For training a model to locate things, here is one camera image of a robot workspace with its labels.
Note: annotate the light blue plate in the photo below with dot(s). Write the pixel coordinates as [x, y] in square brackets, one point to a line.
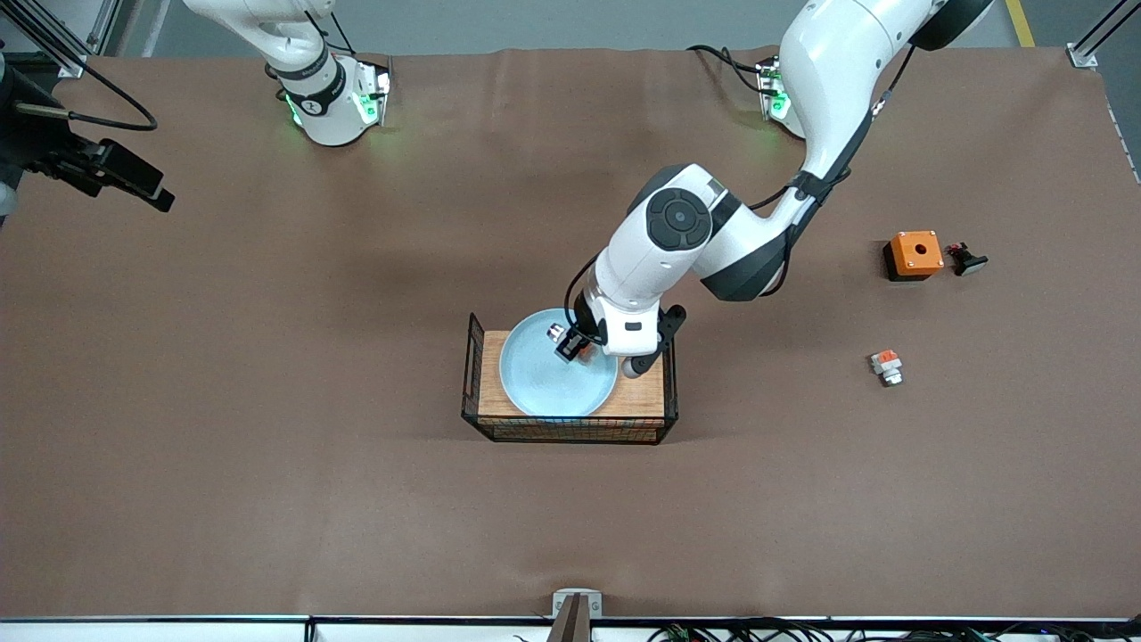
[544, 383]

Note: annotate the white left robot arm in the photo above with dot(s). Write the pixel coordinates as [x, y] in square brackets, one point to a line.
[838, 71]

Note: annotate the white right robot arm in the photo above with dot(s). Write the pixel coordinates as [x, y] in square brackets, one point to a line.
[267, 27]

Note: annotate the black square push button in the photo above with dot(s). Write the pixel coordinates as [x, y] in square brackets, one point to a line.
[967, 261]

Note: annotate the wooden board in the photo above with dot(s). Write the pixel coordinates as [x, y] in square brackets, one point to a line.
[646, 397]

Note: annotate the green lit base connector box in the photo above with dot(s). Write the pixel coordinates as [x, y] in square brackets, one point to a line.
[774, 94]
[373, 94]

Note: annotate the brown table cover mat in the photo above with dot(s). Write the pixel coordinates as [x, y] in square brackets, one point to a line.
[267, 401]

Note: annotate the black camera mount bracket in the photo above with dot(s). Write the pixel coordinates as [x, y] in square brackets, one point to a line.
[669, 328]

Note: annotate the aluminium frame post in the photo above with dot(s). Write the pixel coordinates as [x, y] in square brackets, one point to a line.
[1081, 58]
[76, 64]

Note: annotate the silver table edge bracket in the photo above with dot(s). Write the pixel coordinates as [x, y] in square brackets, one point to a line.
[563, 599]

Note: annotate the green push button switch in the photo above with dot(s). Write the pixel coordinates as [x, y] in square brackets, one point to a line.
[887, 366]

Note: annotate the orange button enclosure box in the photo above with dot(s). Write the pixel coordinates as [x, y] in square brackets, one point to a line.
[915, 251]

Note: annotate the white table edge rail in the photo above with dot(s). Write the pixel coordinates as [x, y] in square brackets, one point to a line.
[178, 631]

